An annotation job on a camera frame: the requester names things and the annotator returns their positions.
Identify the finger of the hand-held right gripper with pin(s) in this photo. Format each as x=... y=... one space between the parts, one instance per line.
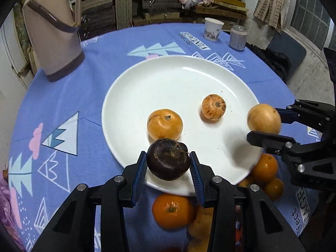
x=288 y=115
x=270 y=140

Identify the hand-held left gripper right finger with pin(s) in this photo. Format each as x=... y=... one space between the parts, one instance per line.
x=197 y=178

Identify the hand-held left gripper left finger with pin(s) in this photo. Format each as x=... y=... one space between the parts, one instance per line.
x=140 y=178

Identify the large tan round fruit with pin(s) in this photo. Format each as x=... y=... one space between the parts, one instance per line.
x=263 y=118

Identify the dark purple fruit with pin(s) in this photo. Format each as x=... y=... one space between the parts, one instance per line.
x=168 y=160

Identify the white plate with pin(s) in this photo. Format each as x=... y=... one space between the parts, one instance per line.
x=183 y=89

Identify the orange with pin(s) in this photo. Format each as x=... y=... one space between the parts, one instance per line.
x=275 y=189
x=265 y=169
x=245 y=183

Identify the tangerine with green stem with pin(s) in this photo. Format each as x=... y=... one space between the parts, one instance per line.
x=170 y=212

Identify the yellowish fruit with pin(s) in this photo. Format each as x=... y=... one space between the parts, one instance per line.
x=200 y=223

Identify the black cloth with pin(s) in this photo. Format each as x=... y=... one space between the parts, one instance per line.
x=270 y=60

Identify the yellow-orange round fruit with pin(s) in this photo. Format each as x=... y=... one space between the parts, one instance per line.
x=164 y=124

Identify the striped orange fruit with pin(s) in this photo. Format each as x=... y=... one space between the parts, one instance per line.
x=214 y=107

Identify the dark blue cushion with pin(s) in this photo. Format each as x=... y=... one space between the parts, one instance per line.
x=291 y=48

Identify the grey drink can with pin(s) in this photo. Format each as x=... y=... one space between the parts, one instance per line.
x=238 y=38

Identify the metal window grille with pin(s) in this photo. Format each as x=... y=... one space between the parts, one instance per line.
x=309 y=18

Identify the blue printed tablecloth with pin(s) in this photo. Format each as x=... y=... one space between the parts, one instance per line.
x=92 y=84

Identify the brick-patterned sheet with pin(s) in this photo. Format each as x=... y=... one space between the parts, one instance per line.
x=273 y=2

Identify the white paper cup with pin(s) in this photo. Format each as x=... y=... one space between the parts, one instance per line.
x=213 y=30

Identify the purple cloth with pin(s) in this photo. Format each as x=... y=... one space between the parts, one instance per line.
x=8 y=210

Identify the beige thermos jug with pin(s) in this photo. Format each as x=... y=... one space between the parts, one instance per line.
x=52 y=44

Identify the shelf with wooden boards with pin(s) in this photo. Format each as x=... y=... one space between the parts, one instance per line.
x=126 y=8

